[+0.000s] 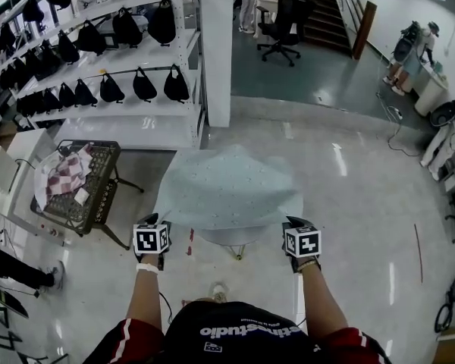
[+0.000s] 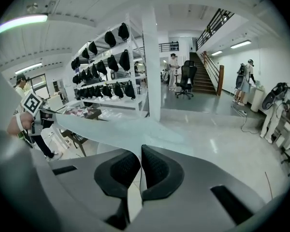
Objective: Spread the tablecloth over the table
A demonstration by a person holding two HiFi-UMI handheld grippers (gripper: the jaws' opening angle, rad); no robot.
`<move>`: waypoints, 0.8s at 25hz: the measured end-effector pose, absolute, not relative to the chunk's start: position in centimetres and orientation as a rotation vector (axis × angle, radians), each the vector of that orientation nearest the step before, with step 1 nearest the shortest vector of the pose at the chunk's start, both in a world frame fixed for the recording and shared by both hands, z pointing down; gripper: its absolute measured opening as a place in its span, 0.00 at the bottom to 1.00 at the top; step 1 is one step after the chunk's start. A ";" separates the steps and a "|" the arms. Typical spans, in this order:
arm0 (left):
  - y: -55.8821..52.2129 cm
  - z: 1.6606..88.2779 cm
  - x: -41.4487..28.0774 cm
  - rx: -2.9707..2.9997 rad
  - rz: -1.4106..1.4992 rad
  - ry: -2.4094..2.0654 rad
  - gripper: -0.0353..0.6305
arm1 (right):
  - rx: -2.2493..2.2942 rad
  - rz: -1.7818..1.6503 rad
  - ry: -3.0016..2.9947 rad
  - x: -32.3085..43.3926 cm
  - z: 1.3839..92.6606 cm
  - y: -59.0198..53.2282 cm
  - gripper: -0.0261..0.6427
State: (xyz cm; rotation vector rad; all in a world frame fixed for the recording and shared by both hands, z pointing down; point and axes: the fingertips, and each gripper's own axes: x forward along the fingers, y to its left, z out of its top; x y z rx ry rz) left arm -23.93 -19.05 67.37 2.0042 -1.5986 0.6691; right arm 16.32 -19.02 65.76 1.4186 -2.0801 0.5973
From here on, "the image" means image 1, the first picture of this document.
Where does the black grey backpack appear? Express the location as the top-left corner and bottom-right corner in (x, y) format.
(430, 99), (455, 128)
(393, 20), (420, 62)

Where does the white cabinet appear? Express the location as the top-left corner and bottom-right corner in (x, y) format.
(0, 128), (58, 242)

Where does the row of black bags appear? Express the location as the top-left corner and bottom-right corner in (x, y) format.
(0, 0), (190, 118)

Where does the black high-back office chair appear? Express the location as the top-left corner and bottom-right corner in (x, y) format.
(256, 0), (315, 67)

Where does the dark wooden staircase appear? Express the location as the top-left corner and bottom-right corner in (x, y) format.
(297, 0), (378, 60)

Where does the person's right forearm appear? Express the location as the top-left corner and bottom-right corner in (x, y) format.
(301, 269), (350, 335)

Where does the white square pillar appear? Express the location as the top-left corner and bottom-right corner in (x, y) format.
(199, 0), (234, 127)

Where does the white box appliance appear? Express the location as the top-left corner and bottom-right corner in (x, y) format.
(0, 145), (20, 196)

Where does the round white table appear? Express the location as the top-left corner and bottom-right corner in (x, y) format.
(196, 225), (268, 261)

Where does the white rounded counter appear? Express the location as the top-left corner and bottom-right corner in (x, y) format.
(413, 61), (450, 117)

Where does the white sneaker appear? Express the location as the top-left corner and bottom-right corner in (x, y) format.
(208, 281), (228, 303)

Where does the person's left forearm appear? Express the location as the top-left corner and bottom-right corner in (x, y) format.
(125, 273), (164, 331)

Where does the pale grey cloth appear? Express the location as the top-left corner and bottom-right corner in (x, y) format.
(151, 144), (304, 231)

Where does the person's black shirt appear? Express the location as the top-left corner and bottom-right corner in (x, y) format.
(98, 300), (394, 364)

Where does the black lattice side table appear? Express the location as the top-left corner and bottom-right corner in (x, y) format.
(30, 139), (145, 250)

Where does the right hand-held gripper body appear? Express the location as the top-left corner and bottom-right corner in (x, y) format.
(281, 222), (322, 275)

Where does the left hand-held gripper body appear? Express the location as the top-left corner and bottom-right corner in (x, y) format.
(132, 221), (173, 271)

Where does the red checkered cloth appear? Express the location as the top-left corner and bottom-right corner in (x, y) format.
(33, 144), (92, 210)

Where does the white metal shelf rack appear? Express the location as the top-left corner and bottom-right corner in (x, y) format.
(0, 0), (208, 151)

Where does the white desk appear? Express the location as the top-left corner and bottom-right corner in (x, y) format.
(256, 0), (285, 26)

